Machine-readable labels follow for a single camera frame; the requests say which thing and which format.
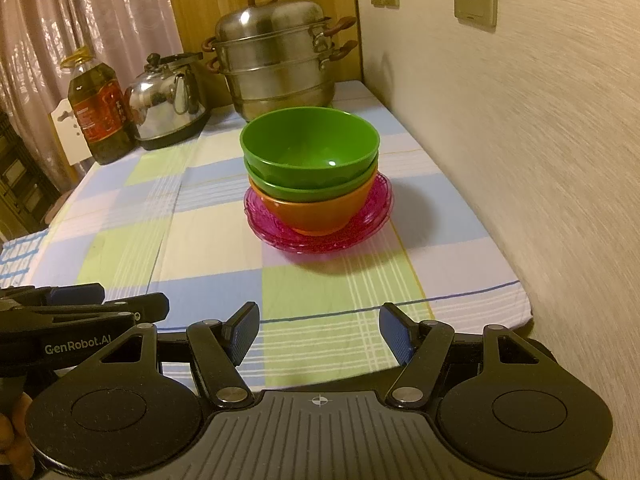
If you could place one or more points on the dark wooden rack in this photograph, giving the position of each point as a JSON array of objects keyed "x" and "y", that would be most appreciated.
[{"x": 25, "y": 180}]

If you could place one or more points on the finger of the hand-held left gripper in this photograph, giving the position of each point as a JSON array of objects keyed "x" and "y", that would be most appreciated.
[
  {"x": 75, "y": 294},
  {"x": 145, "y": 306}
]

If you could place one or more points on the wooden panel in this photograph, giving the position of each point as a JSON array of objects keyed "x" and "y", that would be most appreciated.
[{"x": 210, "y": 0}]

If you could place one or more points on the blue checked cloth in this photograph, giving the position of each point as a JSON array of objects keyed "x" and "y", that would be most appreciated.
[{"x": 20, "y": 260}]

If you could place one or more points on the orange plastic bowl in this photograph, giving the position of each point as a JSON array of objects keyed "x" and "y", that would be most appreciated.
[{"x": 310, "y": 217}]

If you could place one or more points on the pink curtain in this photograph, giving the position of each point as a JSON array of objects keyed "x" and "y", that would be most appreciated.
[{"x": 90, "y": 15}]

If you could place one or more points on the stainless steel kettle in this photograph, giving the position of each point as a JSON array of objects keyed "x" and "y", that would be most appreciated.
[{"x": 165, "y": 105}]

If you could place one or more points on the person's left hand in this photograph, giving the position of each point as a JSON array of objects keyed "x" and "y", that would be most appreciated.
[{"x": 12, "y": 440}]

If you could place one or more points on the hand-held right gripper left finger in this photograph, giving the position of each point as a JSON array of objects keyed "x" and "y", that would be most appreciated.
[{"x": 243, "y": 334}]

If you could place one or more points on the stainless steel steamer pot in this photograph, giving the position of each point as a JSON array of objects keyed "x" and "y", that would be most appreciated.
[{"x": 275, "y": 60}]

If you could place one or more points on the cooking oil bottle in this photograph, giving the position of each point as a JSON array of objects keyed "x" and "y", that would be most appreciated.
[{"x": 97, "y": 115}]

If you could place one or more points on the green plastic bowl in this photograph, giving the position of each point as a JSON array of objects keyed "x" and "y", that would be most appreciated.
[
  {"x": 310, "y": 191},
  {"x": 305, "y": 140}
]

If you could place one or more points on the checked pastel tablecloth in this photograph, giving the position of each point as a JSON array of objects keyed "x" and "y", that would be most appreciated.
[{"x": 200, "y": 240}]

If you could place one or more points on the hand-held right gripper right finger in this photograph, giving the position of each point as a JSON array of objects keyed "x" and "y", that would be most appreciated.
[{"x": 395, "y": 334}]

